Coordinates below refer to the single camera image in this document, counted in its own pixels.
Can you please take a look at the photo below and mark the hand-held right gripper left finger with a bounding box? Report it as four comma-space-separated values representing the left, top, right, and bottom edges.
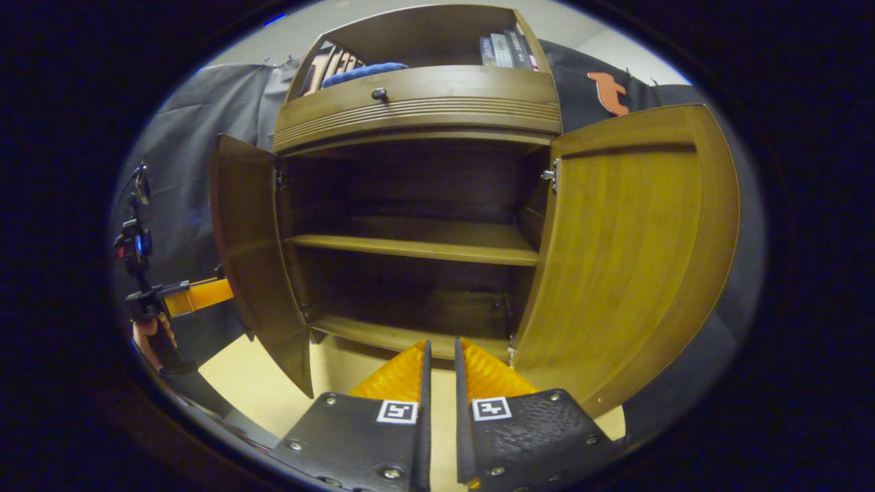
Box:
269, 339, 433, 492

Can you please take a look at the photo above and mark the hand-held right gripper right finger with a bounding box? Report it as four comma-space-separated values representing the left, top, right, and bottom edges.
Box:
453, 336, 618, 492

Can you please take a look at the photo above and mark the wooden shoe cabinet door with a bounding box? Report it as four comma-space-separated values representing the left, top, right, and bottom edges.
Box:
513, 104, 741, 419
208, 133, 315, 398

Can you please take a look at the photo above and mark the wooden inner cabinet shelf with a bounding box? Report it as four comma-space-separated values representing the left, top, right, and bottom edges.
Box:
286, 217, 541, 267

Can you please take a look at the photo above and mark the black stand with blue device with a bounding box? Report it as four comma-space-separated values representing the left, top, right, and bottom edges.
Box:
113, 161, 154, 277

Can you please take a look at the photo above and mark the black backdrop cloth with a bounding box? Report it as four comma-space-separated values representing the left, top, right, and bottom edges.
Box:
113, 38, 763, 445

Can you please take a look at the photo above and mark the blue folded towel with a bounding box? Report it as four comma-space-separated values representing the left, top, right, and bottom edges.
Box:
320, 62, 409, 90

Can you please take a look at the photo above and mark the wooden drawer with black knob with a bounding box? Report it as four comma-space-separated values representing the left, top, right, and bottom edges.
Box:
272, 65, 563, 154

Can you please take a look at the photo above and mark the light blue book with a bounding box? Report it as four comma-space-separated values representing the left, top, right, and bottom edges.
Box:
490, 32, 515, 69

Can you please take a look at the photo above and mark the black book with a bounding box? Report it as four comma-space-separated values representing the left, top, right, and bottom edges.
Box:
504, 27, 535, 71

